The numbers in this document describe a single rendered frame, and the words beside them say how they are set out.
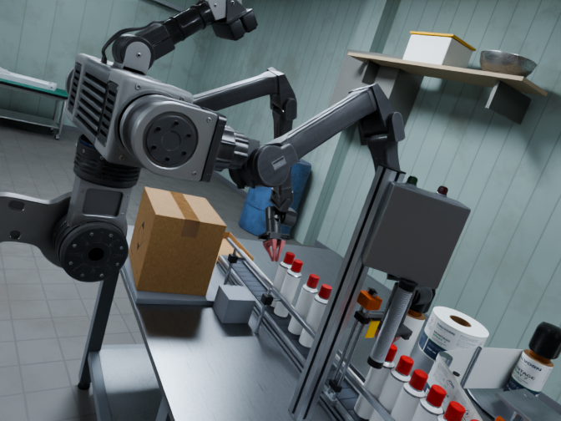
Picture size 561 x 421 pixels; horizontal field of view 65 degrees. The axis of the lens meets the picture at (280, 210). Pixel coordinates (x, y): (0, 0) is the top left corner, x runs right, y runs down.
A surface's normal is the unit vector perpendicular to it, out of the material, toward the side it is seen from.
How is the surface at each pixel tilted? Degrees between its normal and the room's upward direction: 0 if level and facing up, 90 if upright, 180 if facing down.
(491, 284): 90
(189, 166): 90
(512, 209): 90
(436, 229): 90
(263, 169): 70
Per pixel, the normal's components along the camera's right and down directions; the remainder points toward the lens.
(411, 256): -0.11, 0.21
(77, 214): 0.55, 0.36
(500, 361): 0.37, 0.33
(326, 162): -0.78, -0.10
